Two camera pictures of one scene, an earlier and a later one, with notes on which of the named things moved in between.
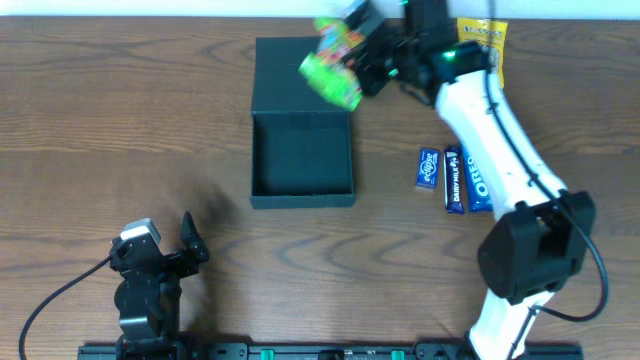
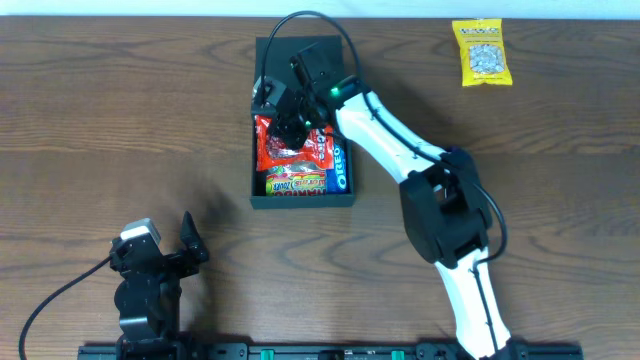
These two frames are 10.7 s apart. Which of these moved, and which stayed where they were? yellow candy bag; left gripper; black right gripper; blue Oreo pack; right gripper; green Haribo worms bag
Moved: right gripper; green Haribo worms bag; blue Oreo pack
Stayed: yellow candy bag; left gripper; black right gripper
